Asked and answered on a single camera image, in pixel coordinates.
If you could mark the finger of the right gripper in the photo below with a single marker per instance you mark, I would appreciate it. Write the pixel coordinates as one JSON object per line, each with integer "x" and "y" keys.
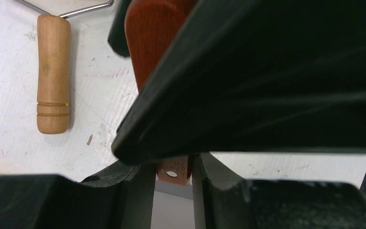
{"x": 247, "y": 76}
{"x": 117, "y": 38}

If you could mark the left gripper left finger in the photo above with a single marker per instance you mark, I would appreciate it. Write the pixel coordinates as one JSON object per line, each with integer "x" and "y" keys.
{"x": 117, "y": 197}

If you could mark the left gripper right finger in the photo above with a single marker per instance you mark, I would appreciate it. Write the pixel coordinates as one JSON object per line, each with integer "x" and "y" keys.
{"x": 224, "y": 200}

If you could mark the scraper with red handle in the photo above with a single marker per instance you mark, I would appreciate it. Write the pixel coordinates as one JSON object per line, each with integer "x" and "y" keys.
{"x": 150, "y": 26}

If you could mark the wooden rolling pin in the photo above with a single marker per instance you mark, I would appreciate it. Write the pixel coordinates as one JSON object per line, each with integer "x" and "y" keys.
{"x": 54, "y": 45}

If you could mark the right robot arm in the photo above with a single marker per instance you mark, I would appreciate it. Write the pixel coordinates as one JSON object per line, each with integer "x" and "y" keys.
{"x": 255, "y": 75}

